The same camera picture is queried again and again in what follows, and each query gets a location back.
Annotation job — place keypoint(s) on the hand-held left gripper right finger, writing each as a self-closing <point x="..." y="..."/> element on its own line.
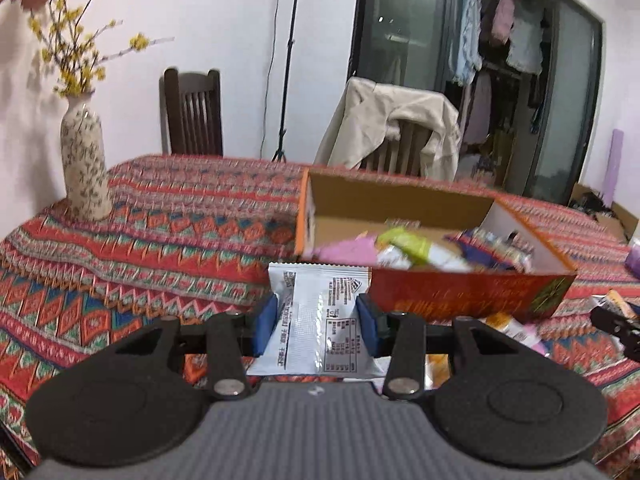
<point x="367" y="325"/>

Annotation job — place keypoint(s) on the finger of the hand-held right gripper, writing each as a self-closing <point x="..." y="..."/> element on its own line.
<point x="632" y="347"/>
<point x="612" y="321"/>

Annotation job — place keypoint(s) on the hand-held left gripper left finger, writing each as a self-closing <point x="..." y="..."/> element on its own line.
<point x="264" y="325"/>

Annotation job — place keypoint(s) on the silver white snack packet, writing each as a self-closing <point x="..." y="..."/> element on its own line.
<point x="312" y="320"/>

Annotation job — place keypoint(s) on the cracker snack packet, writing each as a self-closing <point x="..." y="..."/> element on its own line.
<point x="436" y="372"/>
<point x="500" y="322"/>

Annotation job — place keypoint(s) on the orange red cardboard box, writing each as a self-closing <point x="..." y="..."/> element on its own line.
<point x="450" y="295"/>

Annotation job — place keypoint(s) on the white labelled snack packet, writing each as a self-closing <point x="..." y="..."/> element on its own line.
<point x="430" y="260"/>

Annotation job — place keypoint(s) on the yellow green snack packet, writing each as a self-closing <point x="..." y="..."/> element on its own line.
<point x="410" y="245"/>

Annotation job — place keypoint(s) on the dark red long snack packet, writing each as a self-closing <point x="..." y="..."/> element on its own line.
<point x="495" y="252"/>

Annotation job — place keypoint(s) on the yellow white snack packet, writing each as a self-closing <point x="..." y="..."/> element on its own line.
<point x="615" y="305"/>

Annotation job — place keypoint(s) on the purple tissue pack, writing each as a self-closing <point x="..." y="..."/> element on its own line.
<point x="634" y="260"/>

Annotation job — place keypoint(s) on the brown cardboard box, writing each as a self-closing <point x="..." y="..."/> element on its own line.
<point x="612" y="220"/>

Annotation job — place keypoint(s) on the purple rolled mat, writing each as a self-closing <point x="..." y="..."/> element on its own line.
<point x="614" y="170"/>

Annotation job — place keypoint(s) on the light wooden chair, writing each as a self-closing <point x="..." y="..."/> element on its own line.
<point x="400" y="150"/>

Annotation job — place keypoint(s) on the beige jacket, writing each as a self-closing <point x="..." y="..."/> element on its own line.
<point x="380" y="115"/>

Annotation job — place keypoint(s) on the dark wooden chair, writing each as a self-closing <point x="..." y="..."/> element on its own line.
<point x="192" y="115"/>

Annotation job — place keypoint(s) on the floral ceramic vase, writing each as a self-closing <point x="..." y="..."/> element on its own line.
<point x="85" y="165"/>

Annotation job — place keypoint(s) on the pale hanging pants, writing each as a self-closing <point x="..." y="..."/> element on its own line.
<point x="477" y="110"/>

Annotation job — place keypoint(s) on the black light stand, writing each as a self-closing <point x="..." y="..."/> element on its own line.
<point x="289" y="60"/>

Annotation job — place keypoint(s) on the white hanging garment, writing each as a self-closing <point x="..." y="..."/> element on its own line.
<point x="526" y="47"/>

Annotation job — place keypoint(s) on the sliding glass door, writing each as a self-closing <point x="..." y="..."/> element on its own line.
<point x="400" y="35"/>

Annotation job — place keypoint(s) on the light blue hanging shirt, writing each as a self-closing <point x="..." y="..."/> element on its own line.
<point x="469" y="35"/>

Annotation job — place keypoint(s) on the pink hanging garment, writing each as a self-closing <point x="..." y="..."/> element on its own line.
<point x="504" y="20"/>

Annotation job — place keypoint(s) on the yellow flower sprigs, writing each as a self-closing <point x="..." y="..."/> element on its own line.
<point x="75" y="55"/>

